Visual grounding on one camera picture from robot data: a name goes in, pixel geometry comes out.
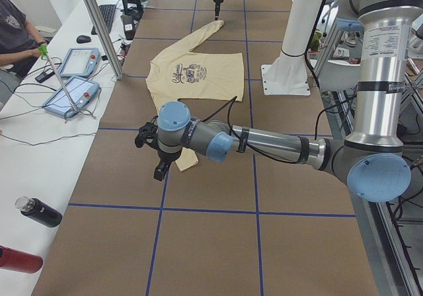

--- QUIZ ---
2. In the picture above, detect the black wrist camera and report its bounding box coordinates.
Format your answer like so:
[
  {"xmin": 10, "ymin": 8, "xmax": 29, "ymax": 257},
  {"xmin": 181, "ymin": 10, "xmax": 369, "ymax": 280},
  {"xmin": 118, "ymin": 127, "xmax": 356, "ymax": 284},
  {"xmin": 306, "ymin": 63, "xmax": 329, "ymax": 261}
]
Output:
[{"xmin": 135, "ymin": 122, "xmax": 159, "ymax": 150}]

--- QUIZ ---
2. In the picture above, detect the black computer mouse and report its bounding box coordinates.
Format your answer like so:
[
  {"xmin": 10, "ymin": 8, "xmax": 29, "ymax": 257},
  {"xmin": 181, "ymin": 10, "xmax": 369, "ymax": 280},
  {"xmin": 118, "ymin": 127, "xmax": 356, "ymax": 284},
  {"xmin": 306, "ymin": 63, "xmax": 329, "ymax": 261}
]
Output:
[{"xmin": 76, "ymin": 35, "xmax": 91, "ymax": 44}]

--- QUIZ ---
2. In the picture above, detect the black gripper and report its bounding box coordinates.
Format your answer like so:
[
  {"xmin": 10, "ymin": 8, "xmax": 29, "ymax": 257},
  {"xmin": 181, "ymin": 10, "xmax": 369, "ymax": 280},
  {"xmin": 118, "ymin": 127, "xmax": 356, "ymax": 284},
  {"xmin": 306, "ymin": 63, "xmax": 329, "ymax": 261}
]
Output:
[
  {"xmin": 153, "ymin": 150, "xmax": 180, "ymax": 181},
  {"xmin": 214, "ymin": 1, "xmax": 221, "ymax": 20}
]

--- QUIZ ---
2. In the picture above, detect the red water bottle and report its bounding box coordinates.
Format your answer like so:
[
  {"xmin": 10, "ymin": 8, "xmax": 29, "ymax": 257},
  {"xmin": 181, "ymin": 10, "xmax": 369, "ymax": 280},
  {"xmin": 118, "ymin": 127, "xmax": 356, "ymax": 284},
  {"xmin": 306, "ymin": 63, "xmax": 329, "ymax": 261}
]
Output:
[{"xmin": 1, "ymin": 246, "xmax": 44, "ymax": 274}]

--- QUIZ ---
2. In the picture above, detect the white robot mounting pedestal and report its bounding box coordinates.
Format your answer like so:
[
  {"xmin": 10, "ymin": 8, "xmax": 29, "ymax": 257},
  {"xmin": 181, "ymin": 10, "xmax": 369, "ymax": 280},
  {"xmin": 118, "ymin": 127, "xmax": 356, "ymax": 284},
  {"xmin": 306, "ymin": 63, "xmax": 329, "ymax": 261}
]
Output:
[{"xmin": 261, "ymin": 0, "xmax": 325, "ymax": 96}]

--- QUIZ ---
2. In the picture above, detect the teach pendant tablet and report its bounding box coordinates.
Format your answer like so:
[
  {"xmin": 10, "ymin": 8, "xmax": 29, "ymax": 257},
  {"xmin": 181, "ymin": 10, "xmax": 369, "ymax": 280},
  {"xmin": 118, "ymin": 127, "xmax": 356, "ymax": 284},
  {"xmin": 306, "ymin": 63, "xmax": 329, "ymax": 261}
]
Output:
[
  {"xmin": 42, "ymin": 76, "xmax": 100, "ymax": 119},
  {"xmin": 59, "ymin": 48, "xmax": 100, "ymax": 78}
]

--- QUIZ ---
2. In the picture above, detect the aluminium frame post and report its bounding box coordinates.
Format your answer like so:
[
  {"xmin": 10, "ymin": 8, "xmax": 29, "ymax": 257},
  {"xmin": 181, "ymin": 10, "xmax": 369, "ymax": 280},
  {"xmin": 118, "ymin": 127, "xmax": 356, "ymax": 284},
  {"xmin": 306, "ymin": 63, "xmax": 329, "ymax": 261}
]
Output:
[{"xmin": 83, "ymin": 0, "xmax": 123, "ymax": 80}]

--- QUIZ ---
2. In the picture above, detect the metal rod with green tip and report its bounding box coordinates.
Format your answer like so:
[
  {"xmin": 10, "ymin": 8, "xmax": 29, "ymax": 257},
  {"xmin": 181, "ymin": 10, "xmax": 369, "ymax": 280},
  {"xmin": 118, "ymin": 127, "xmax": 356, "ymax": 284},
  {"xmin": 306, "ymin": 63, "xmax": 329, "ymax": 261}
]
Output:
[{"xmin": 39, "ymin": 46, "xmax": 94, "ymax": 117}]

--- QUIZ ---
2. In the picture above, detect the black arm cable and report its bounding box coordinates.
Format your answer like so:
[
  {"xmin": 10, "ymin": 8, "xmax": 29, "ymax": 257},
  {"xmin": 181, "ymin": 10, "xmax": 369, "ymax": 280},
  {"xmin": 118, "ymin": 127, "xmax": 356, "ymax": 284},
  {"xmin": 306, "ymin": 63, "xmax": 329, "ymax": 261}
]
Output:
[{"xmin": 201, "ymin": 94, "xmax": 333, "ymax": 165}]

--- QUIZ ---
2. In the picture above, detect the black box with label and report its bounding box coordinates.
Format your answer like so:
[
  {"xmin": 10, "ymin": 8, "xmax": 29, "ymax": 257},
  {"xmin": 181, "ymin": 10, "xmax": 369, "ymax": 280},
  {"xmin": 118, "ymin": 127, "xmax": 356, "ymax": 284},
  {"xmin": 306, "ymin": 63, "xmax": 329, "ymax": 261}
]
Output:
[{"xmin": 120, "ymin": 15, "xmax": 136, "ymax": 40}]

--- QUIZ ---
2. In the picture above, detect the seated person in grey shirt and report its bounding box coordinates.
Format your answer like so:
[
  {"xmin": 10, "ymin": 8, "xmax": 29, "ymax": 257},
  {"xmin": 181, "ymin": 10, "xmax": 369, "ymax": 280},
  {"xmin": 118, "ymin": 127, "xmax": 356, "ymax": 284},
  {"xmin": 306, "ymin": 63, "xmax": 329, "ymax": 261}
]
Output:
[{"xmin": 1, "ymin": 0, "xmax": 48, "ymax": 78}]

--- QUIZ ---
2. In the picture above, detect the cream long-sleeve printed shirt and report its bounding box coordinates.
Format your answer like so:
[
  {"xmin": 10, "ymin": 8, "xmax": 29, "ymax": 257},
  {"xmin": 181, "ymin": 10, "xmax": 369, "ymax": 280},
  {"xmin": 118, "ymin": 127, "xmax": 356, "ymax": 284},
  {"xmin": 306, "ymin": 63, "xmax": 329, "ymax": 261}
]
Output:
[{"xmin": 146, "ymin": 20, "xmax": 244, "ymax": 171}]

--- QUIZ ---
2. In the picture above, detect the black keyboard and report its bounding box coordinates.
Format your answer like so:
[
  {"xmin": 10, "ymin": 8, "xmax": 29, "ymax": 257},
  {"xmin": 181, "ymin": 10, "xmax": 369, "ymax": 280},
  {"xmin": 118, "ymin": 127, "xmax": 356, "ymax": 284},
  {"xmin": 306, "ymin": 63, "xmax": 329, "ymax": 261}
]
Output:
[{"xmin": 98, "ymin": 4, "xmax": 116, "ymax": 33}]

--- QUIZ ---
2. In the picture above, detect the upper teach pendant tablet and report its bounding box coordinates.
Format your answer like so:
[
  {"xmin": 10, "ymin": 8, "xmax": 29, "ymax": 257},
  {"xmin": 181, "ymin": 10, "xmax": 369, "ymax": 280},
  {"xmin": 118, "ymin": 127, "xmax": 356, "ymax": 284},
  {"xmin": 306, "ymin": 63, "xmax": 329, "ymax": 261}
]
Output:
[{"xmin": 59, "ymin": 48, "xmax": 100, "ymax": 78}]

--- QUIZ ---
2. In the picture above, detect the black water bottle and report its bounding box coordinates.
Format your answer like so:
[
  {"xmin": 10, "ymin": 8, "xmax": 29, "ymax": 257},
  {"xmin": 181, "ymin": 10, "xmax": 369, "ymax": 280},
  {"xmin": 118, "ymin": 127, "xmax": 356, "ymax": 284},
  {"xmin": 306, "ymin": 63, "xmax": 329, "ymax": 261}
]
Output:
[{"xmin": 15, "ymin": 196, "xmax": 62, "ymax": 228}]

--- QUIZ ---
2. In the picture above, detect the black phone on desk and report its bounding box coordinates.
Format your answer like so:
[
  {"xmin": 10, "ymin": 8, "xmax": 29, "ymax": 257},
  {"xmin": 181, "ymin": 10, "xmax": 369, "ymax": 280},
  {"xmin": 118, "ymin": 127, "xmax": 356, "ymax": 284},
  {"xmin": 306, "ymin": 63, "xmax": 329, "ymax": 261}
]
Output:
[{"xmin": 35, "ymin": 69, "xmax": 55, "ymax": 83}]

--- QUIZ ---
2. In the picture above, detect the lower teach pendant tablet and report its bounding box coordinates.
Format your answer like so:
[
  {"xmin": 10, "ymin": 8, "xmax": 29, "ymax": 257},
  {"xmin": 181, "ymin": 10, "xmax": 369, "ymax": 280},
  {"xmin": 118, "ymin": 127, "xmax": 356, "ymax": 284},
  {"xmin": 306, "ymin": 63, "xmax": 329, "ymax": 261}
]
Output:
[{"xmin": 42, "ymin": 76, "xmax": 100, "ymax": 119}]

